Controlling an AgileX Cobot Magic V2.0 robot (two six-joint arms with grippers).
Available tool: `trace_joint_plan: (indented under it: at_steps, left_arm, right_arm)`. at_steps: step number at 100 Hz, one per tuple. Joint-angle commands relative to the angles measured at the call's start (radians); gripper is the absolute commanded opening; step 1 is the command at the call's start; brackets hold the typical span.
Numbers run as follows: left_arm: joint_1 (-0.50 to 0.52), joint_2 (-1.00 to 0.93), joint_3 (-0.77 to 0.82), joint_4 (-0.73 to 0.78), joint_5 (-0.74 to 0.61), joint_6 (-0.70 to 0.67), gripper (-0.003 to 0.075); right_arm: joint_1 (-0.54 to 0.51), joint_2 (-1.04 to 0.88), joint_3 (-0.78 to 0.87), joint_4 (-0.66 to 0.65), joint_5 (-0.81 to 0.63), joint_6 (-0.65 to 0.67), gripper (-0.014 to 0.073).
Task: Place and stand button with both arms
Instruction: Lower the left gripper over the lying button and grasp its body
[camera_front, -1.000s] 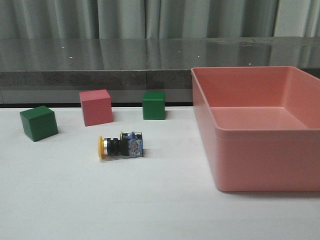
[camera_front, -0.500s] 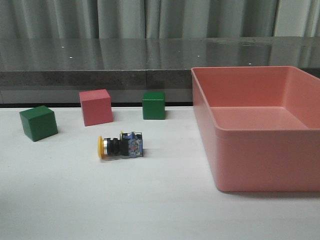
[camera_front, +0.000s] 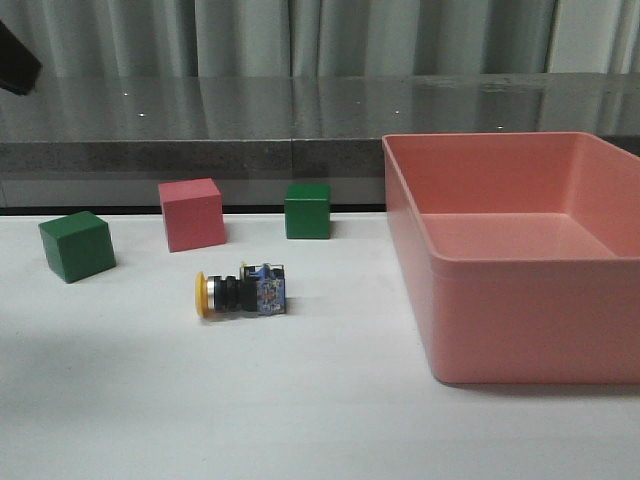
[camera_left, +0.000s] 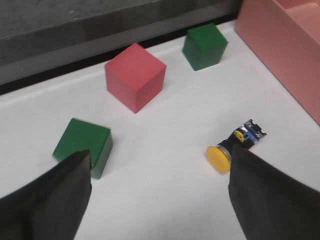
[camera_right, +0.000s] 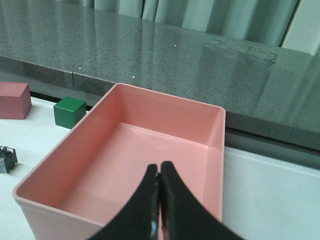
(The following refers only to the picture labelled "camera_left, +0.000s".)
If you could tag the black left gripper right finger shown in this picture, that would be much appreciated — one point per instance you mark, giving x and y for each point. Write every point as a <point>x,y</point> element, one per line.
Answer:
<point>269,204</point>

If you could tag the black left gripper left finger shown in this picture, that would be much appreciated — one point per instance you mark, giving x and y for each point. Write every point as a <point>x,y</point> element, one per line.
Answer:
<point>52,206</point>

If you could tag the left green wooden cube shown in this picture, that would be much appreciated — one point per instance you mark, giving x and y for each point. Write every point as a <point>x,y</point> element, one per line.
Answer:
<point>80,135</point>

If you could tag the green wooden cube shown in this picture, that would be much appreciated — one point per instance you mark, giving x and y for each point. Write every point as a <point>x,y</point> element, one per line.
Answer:
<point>80,135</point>
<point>204,46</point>

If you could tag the pink wooden cube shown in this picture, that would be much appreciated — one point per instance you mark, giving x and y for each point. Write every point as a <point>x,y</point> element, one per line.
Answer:
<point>135,77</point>

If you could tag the grey stone ledge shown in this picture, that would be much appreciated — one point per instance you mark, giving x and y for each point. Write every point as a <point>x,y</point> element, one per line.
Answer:
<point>40,35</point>

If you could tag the pink plastic bin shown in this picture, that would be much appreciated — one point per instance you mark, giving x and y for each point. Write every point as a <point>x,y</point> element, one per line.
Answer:
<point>285,35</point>

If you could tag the right green wooden cube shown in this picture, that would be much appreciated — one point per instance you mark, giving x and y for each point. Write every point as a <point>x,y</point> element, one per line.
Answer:
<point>204,46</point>

